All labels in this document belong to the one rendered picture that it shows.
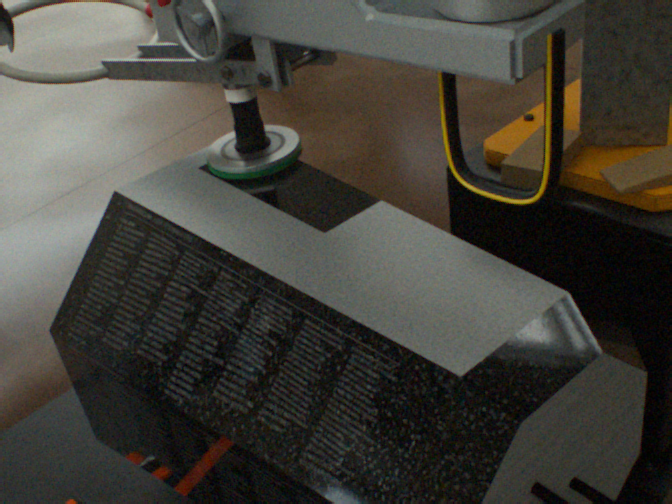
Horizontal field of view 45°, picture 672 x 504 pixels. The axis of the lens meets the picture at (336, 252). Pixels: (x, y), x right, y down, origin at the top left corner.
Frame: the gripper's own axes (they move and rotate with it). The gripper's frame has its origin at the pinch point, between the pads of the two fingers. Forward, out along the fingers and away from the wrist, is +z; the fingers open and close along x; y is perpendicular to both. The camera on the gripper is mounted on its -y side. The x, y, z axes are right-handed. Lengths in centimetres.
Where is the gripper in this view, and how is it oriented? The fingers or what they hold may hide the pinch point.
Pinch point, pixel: (3, 45)
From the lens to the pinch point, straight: 248.0
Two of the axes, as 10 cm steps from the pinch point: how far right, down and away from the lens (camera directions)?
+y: -2.3, 6.6, -7.2
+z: 0.2, 7.4, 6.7
